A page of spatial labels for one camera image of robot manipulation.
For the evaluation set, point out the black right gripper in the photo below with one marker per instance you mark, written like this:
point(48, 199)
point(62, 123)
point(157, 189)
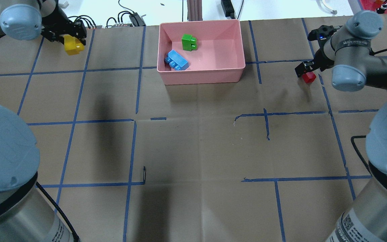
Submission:
point(317, 62)

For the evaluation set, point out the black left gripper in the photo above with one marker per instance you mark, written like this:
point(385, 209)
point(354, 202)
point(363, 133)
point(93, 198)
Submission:
point(53, 32)

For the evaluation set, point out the red toy block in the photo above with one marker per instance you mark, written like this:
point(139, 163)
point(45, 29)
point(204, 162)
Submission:
point(309, 77)

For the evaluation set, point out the yellow toy block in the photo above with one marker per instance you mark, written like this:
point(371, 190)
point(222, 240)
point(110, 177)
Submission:
point(72, 45)

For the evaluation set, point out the green toy block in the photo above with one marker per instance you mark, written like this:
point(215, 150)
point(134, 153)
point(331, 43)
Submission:
point(189, 42)

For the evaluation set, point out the blue toy block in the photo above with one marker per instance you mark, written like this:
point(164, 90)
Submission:
point(176, 61)

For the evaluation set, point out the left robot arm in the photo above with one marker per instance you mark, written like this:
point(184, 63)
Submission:
point(27, 212)

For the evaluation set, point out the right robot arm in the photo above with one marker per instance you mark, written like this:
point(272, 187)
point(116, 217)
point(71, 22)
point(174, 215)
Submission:
point(346, 51)

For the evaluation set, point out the pink plastic box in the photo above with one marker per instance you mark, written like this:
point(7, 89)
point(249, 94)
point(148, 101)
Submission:
point(219, 58)

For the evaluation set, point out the black power adapter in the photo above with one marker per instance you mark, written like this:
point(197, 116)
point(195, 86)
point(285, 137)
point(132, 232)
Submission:
point(228, 9)

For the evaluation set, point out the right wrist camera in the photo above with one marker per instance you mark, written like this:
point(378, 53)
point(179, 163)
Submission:
point(322, 33)

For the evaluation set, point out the aluminium frame post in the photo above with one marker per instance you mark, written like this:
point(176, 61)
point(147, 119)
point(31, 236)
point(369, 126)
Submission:
point(194, 10)

